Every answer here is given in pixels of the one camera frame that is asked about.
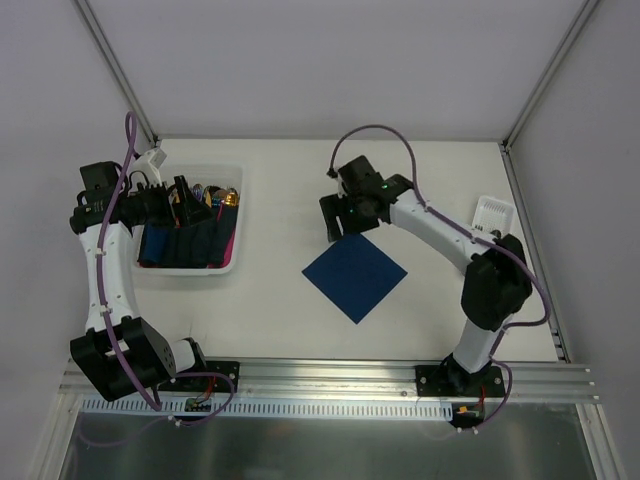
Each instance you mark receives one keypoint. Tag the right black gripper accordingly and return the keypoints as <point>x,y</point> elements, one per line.
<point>338,206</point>

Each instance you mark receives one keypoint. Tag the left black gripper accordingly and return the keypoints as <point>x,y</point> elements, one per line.
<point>167,205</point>

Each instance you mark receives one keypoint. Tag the blue paper napkin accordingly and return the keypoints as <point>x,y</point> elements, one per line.
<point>354,275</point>

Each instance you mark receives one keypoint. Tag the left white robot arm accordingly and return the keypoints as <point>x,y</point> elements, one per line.
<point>120,352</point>

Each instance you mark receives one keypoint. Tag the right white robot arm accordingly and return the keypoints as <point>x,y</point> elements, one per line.
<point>495,280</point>

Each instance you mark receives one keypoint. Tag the rolled napkin bundles with cutlery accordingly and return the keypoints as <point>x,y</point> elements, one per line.
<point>206,245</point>

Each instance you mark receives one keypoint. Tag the white plastic bin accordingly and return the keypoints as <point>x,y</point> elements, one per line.
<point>222,174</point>

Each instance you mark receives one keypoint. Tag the white perforated utensil tray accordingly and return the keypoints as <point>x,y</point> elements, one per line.
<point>493,215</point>

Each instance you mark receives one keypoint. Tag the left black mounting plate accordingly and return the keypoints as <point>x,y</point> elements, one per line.
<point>216,376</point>

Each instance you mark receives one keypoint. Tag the black mounting plate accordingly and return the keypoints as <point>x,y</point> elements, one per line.
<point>216,376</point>
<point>433,381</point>

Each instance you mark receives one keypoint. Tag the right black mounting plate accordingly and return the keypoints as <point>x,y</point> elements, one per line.
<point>433,381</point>

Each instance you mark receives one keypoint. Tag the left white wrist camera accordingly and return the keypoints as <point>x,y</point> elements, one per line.
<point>148,166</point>

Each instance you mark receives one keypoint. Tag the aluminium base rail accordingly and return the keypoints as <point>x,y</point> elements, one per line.
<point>388,380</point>

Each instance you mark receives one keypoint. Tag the white slotted cable duct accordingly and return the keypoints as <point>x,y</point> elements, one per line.
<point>410,410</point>

